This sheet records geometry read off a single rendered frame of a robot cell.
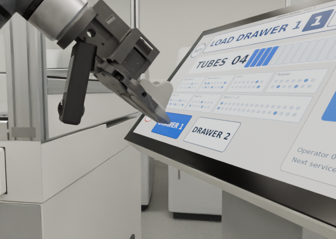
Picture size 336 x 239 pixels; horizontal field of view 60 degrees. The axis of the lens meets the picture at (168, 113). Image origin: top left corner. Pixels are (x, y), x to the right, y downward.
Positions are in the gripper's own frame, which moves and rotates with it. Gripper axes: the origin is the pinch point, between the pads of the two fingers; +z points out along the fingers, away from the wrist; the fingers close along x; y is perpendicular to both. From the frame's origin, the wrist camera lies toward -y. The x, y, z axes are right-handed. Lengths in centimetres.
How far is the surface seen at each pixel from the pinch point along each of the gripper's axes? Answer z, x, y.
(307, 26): 1.7, -16.5, 19.7
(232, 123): 1.7, -14.1, 2.7
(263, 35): 1.7, -8.8, 19.7
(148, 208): 130, 186, -23
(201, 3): 82, 274, 220
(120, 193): 40, 74, -18
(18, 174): -6.7, 32.2, -24.3
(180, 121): 1.7, -2.3, 1.7
